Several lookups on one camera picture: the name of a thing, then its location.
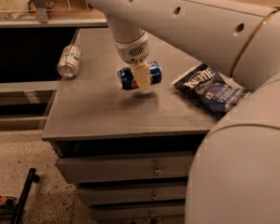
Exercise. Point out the grey drawer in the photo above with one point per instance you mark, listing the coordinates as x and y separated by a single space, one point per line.
138 210
148 192
125 167

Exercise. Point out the bottom grey drawer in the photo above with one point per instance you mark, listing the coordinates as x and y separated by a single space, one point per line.
138 210

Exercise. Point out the blue kettle chips bag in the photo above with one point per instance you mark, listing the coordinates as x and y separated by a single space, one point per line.
207 86

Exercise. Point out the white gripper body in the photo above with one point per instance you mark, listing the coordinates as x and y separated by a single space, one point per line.
132 51

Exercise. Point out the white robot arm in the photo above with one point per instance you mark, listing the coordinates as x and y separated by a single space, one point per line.
235 175

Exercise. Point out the metal shelf rail frame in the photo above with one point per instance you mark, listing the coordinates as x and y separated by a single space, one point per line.
49 16

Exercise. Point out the black stand leg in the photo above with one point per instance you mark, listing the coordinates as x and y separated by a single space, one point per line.
31 178

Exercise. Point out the silver green soda can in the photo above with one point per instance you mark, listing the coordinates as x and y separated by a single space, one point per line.
69 63

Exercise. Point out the grey drawer cabinet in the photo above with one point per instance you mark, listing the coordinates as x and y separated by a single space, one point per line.
91 115

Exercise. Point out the middle grey drawer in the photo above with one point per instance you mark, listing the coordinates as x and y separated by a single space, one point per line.
148 192

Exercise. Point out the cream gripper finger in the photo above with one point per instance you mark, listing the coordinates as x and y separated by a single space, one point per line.
141 74

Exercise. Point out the top grey drawer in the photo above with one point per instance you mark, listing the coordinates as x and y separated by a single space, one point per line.
125 167

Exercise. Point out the blue pepsi can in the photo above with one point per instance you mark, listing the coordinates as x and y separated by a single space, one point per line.
128 83

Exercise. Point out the orange black cable clamp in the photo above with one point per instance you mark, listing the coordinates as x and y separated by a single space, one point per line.
7 201

